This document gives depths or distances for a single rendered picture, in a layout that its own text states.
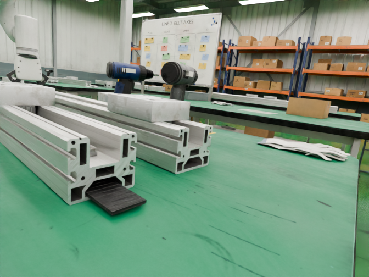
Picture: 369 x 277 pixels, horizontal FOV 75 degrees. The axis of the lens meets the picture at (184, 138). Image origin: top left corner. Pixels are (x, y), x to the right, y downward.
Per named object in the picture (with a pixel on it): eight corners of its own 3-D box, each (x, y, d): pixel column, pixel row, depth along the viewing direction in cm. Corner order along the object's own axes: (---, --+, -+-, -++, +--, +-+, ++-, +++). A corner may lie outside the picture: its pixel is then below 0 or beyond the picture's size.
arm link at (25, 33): (11, 47, 106) (21, 46, 101) (9, 14, 103) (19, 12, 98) (32, 50, 113) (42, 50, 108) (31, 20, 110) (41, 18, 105)
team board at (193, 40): (127, 133, 436) (133, 16, 394) (147, 131, 476) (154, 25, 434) (197, 153, 352) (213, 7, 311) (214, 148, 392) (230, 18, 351)
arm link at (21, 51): (35, 51, 113) (35, 57, 113) (13, 47, 106) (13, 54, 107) (42, 50, 107) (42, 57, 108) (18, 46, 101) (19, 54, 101)
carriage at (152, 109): (106, 122, 57) (107, 93, 56) (143, 120, 65) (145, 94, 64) (150, 136, 47) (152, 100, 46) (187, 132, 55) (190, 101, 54)
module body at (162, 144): (31, 111, 96) (30, 90, 94) (57, 111, 103) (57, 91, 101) (174, 174, 44) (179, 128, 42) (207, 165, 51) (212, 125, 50)
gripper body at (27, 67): (37, 55, 113) (38, 80, 116) (11, 52, 106) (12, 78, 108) (43, 55, 108) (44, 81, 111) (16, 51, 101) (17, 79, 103)
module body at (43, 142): (-34, 112, 82) (-36, 87, 80) (3, 112, 89) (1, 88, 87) (67, 205, 30) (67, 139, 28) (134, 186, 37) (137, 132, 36)
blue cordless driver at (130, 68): (104, 120, 93) (105, 61, 89) (151, 121, 103) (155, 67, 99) (108, 123, 87) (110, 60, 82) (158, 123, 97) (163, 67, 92)
